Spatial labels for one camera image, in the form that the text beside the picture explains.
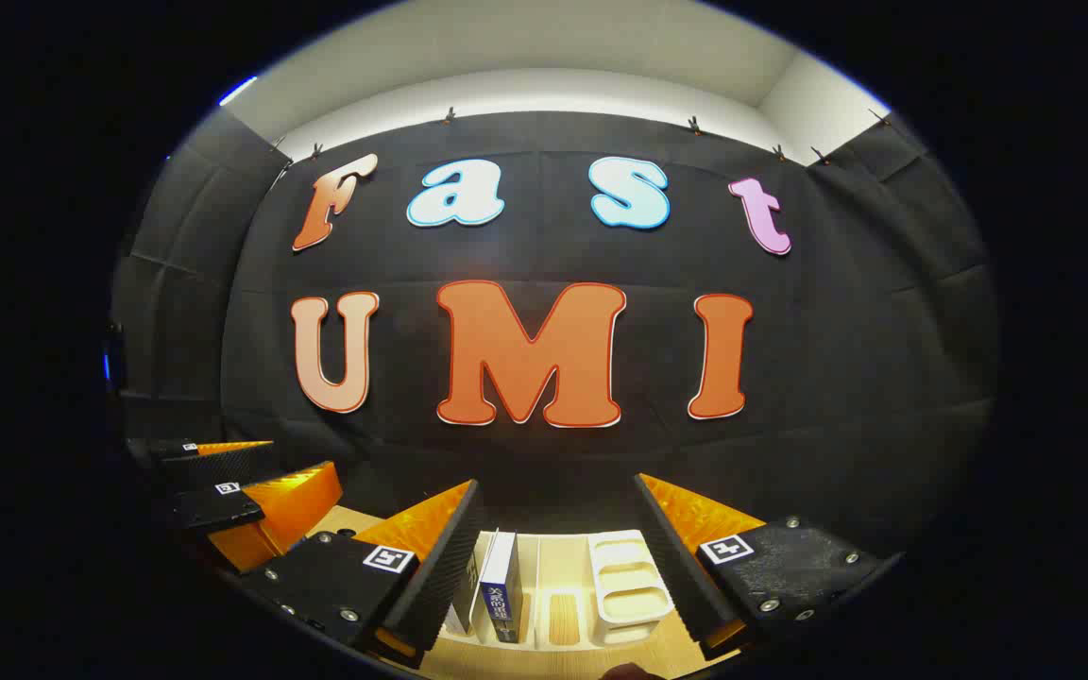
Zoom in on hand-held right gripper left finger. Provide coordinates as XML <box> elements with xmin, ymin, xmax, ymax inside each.
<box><xmin>240</xmin><ymin>479</ymin><xmax>484</xmax><ymax>670</ymax></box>

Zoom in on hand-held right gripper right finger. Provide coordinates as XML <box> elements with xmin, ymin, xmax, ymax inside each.
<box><xmin>634</xmin><ymin>472</ymin><xmax>904</xmax><ymax>662</ymax></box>

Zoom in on grey and black book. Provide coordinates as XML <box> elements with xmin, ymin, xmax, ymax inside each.
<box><xmin>450</xmin><ymin>552</ymin><xmax>482</xmax><ymax>636</ymax></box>

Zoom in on white bookshelf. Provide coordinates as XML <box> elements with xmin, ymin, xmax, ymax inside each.
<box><xmin>445</xmin><ymin>529</ymin><xmax>677</xmax><ymax>653</ymax></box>

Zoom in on blue book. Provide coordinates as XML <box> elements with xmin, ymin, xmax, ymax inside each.
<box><xmin>478</xmin><ymin>529</ymin><xmax>524</xmax><ymax>645</ymax></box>

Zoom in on black backdrop cloth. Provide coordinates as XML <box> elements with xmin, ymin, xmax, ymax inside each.
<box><xmin>110</xmin><ymin>106</ymin><xmax>1003</xmax><ymax>558</ymax></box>

